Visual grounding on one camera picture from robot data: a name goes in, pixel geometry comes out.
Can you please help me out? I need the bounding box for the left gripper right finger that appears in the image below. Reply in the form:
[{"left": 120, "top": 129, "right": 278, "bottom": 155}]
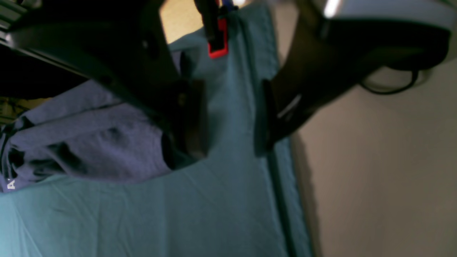
[{"left": 255, "top": 0, "right": 452, "bottom": 156}]

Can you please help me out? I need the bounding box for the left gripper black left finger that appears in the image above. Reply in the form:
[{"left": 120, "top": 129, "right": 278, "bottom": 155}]
[{"left": 7, "top": 0, "right": 208, "bottom": 161}]

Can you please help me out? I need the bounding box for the blue-grey heathered T-shirt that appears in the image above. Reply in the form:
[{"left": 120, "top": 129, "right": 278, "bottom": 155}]
[{"left": 0, "top": 50, "right": 200, "bottom": 193}]

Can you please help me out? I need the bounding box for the orange black clamp top right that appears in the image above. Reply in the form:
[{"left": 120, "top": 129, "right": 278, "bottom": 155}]
[{"left": 194, "top": 0, "right": 228, "bottom": 59}]

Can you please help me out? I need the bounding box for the teal table cloth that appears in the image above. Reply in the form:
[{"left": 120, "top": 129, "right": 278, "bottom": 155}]
[{"left": 1, "top": 4, "right": 315, "bottom": 257}]

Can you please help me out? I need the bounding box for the left camera black cable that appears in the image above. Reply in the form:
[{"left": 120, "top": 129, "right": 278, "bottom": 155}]
[{"left": 359, "top": 68, "right": 420, "bottom": 95}]

